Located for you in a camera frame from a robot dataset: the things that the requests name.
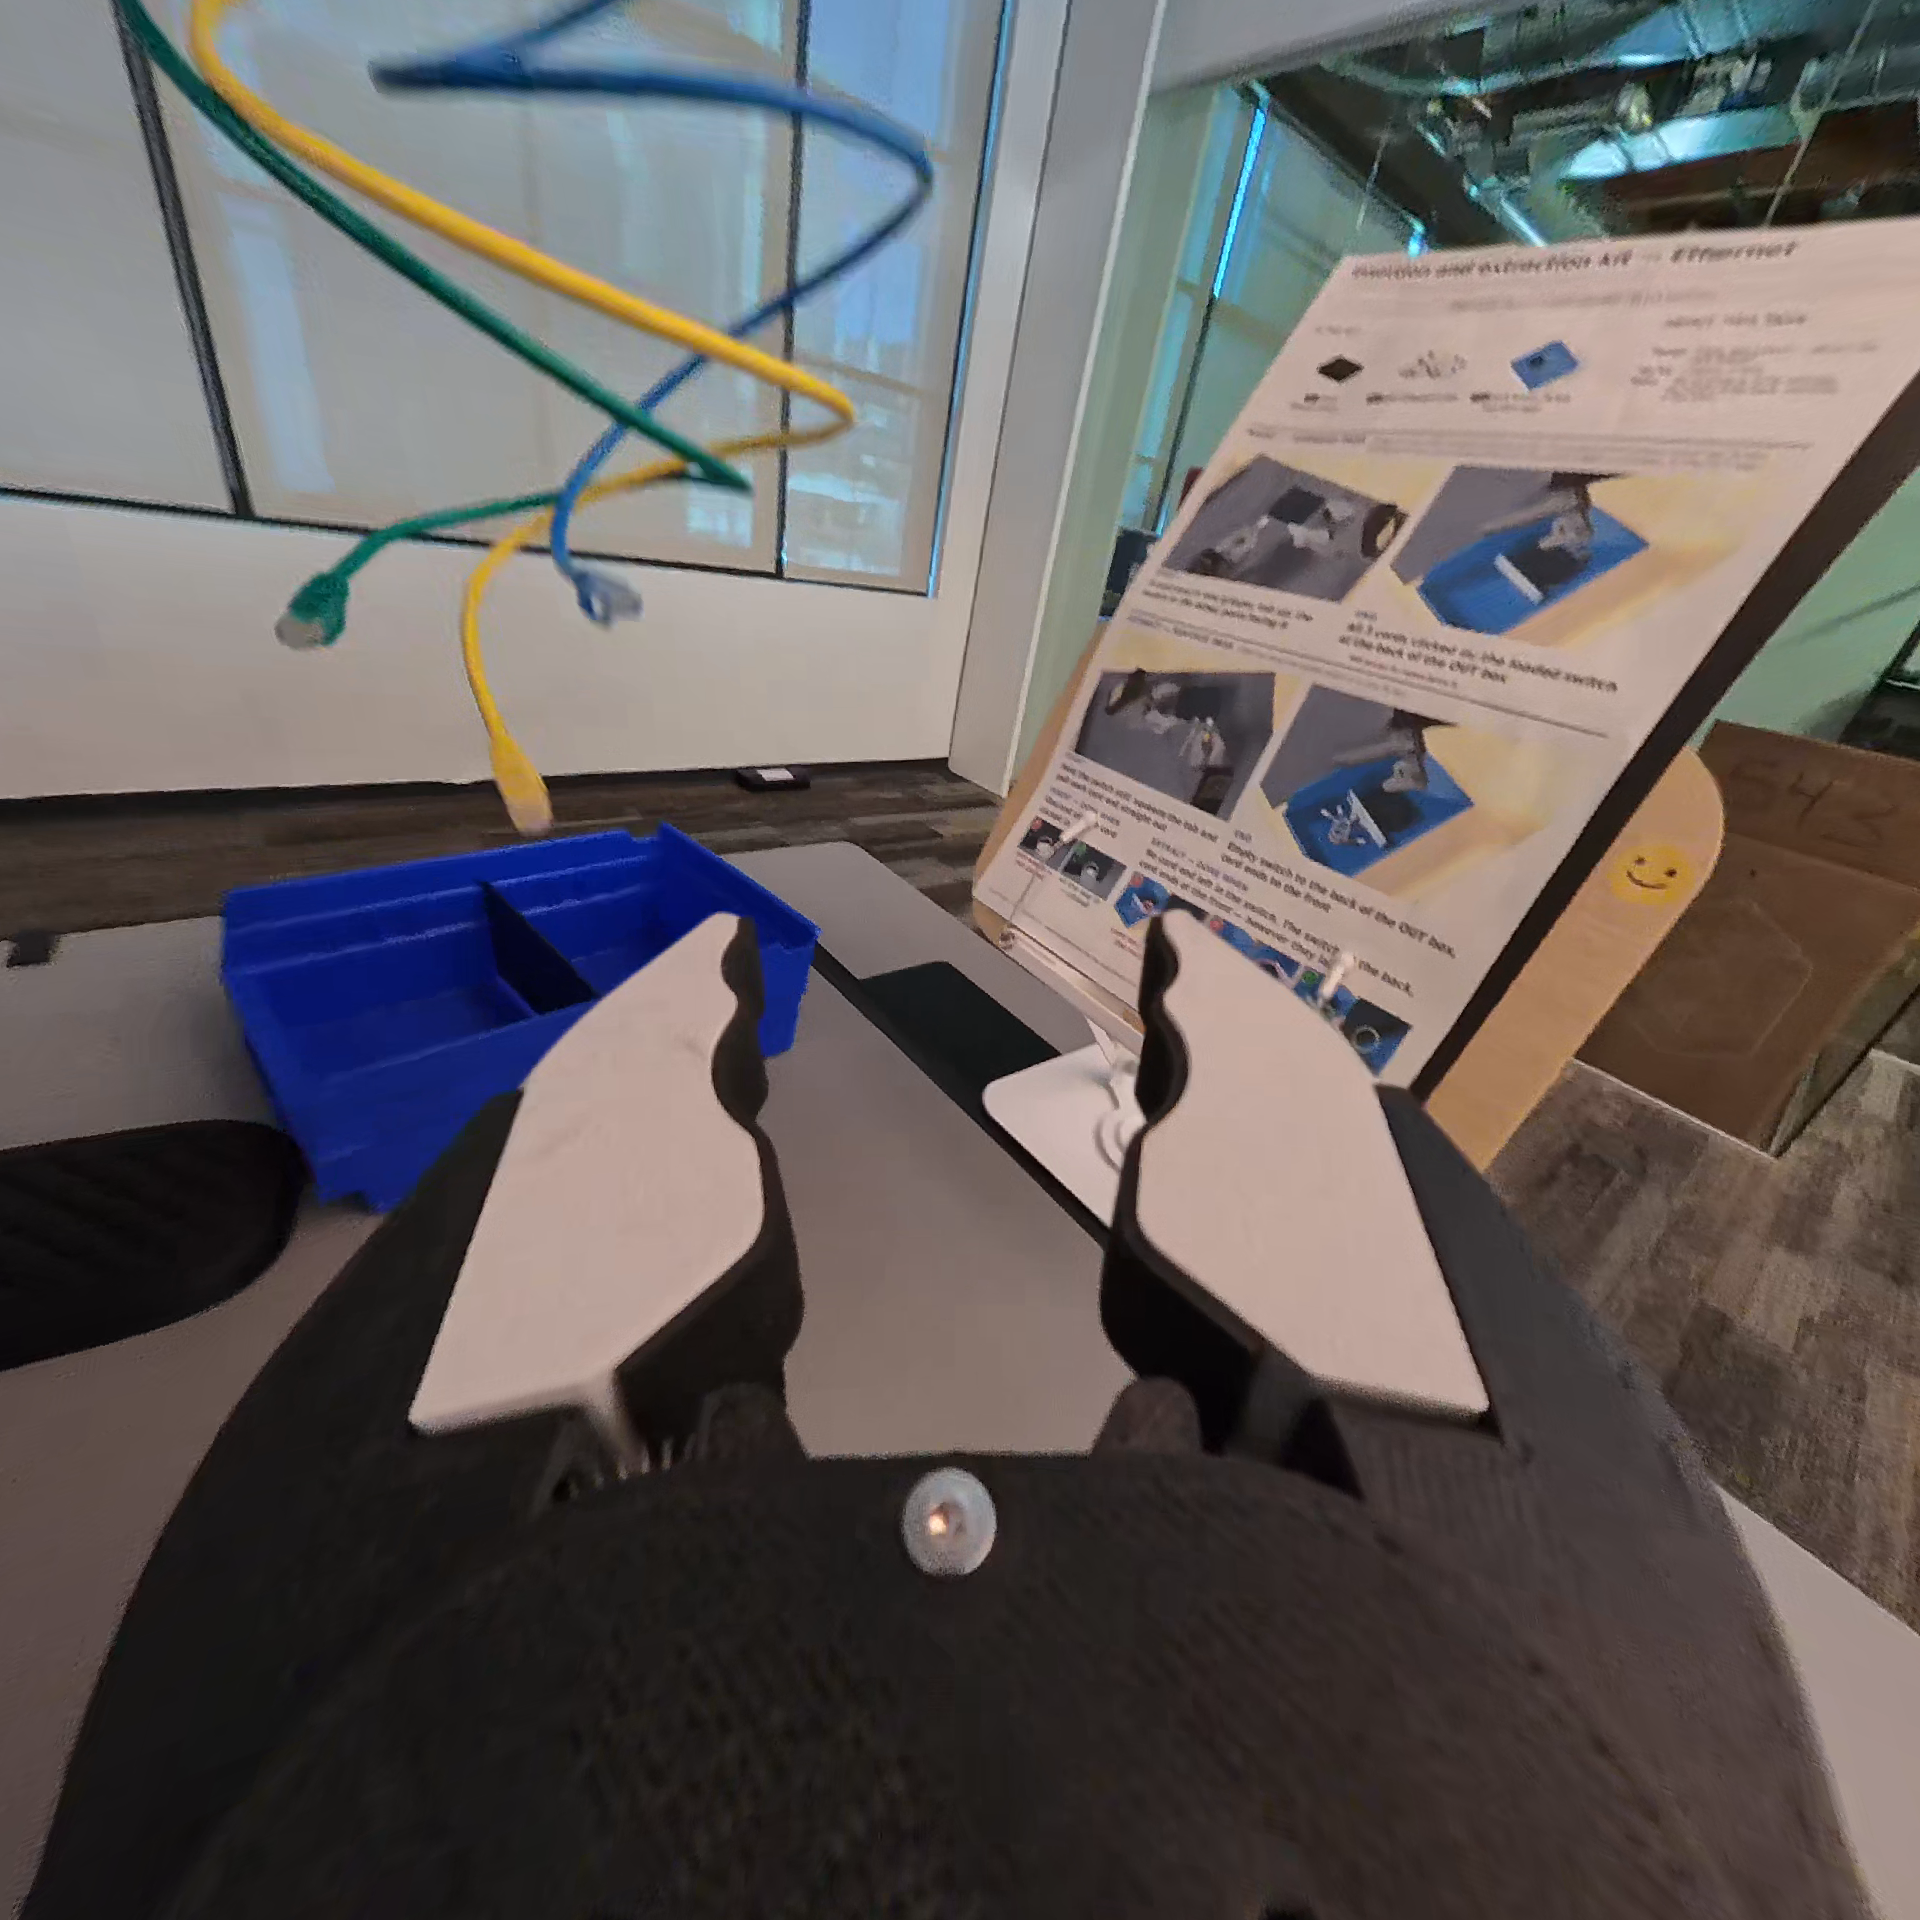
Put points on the blue plastic bin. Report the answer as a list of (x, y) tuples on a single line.
[(376, 960)]

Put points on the large glass window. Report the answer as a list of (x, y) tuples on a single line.
[(451, 375)]

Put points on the small black device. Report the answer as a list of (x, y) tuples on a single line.
[(774, 777)]

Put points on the brown cardboard box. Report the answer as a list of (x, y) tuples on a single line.
[(1769, 901)]

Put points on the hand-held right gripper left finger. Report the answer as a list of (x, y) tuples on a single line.
[(599, 1201)]

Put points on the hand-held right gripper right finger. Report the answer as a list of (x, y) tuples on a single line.
[(1291, 1201)]

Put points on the black padded wrist rest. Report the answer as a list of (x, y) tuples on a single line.
[(136, 1231)]

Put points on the white document stand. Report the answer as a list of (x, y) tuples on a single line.
[(1049, 1119)]

